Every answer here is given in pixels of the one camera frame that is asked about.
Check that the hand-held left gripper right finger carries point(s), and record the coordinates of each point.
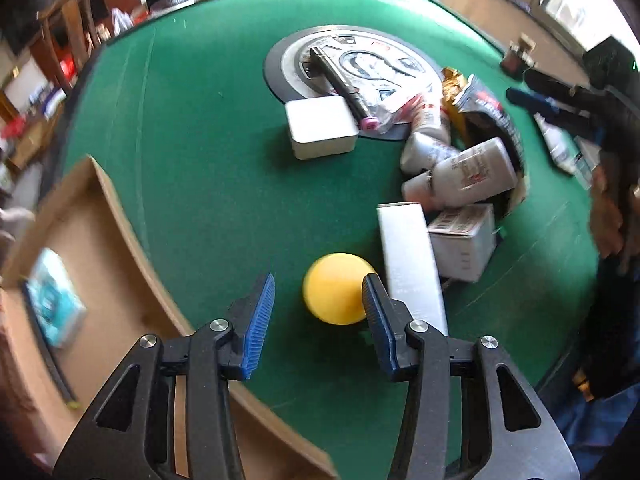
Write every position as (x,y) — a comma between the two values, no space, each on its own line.
(377,330)

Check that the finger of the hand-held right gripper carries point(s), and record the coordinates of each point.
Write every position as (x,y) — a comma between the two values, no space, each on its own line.
(555,85)
(535,101)

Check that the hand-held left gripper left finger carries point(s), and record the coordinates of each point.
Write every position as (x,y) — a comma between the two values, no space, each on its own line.
(257,325)

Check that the black printed pouch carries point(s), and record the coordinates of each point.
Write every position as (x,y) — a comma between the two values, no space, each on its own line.
(500,112)

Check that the yellow ball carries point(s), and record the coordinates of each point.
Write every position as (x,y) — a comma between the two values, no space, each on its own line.
(332,290)

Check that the long white box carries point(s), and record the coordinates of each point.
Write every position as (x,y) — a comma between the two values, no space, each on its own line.
(410,260)

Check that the white labelled bottle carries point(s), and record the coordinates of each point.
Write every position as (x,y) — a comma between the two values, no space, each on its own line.
(425,152)
(472,172)

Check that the white tube red print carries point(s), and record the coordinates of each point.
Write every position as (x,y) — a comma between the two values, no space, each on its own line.
(432,122)

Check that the white barcode box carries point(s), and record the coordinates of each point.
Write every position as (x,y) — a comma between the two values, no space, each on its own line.
(462,245)

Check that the small white bottle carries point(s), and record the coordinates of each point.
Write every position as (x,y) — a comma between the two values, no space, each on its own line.
(417,190)

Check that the cardboard box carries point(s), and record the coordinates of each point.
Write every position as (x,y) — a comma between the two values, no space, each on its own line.
(115,280)

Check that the black marker pen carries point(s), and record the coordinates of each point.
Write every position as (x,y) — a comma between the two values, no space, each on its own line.
(340,85)

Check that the white rounded square box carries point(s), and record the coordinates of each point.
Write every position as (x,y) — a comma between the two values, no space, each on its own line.
(320,127)

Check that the person's right hand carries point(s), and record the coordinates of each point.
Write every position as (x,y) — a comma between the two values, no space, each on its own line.
(607,210)

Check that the white dropper bottle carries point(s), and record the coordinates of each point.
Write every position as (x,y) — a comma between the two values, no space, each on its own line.
(552,142)

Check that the dark brown bottle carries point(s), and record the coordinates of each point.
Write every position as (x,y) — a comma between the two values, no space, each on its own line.
(517,55)

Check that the teal packet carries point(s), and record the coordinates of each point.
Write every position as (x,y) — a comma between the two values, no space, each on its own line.
(52,300)

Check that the person's leg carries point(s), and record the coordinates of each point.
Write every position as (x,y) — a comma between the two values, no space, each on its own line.
(595,425)

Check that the round table control panel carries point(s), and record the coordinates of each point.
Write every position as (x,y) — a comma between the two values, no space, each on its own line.
(295,67)

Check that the white plastic bag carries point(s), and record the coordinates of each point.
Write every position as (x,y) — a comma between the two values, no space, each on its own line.
(121,21)

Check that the wooden chair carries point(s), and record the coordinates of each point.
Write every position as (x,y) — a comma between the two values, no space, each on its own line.
(70,25)

